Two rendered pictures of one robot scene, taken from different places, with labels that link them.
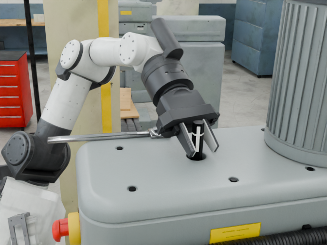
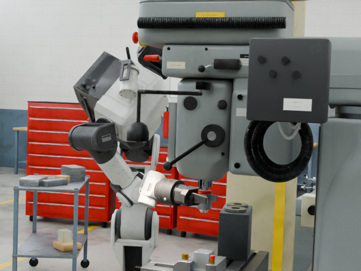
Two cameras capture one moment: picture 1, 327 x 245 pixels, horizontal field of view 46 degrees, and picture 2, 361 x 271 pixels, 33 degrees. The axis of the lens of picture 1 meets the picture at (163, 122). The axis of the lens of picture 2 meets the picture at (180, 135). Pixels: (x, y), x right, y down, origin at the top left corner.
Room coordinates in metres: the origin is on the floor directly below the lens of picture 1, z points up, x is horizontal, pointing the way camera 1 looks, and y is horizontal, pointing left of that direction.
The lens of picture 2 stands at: (-1.08, -1.04, 1.57)
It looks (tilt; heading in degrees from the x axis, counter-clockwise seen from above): 4 degrees down; 32
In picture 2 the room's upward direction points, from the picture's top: 2 degrees clockwise
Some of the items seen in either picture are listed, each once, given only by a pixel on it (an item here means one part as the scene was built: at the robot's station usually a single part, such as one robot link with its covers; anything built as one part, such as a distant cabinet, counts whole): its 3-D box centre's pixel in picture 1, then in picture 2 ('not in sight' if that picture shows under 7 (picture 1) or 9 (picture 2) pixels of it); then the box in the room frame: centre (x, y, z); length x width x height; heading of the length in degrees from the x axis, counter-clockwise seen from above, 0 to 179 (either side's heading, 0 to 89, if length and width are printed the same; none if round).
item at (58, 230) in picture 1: (61, 230); (137, 37); (0.57, 0.18, 1.76); 0.04 x 0.03 x 0.04; 15
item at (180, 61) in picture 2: not in sight; (222, 63); (0.65, -0.10, 1.68); 0.34 x 0.24 x 0.10; 105
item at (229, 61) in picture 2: not in sight; (218, 65); (0.52, -0.16, 1.66); 0.12 x 0.04 x 0.04; 105
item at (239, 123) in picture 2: not in sight; (267, 132); (0.68, -0.25, 1.47); 0.24 x 0.19 x 0.26; 15
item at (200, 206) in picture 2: not in sight; (204, 200); (0.64, -0.06, 1.23); 0.05 x 0.05 x 0.05
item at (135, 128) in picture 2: not in sight; (137, 130); (0.51, 0.12, 1.45); 0.07 x 0.07 x 0.06
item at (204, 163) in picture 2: not in sight; (208, 128); (0.64, -0.07, 1.47); 0.21 x 0.19 x 0.32; 15
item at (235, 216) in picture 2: not in sight; (235, 229); (1.18, 0.09, 1.03); 0.22 x 0.12 x 0.20; 22
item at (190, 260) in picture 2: not in sight; (187, 262); (0.65, 0.00, 1.02); 0.12 x 0.06 x 0.04; 12
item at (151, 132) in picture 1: (110, 135); not in sight; (0.70, 0.11, 1.89); 0.24 x 0.04 x 0.01; 103
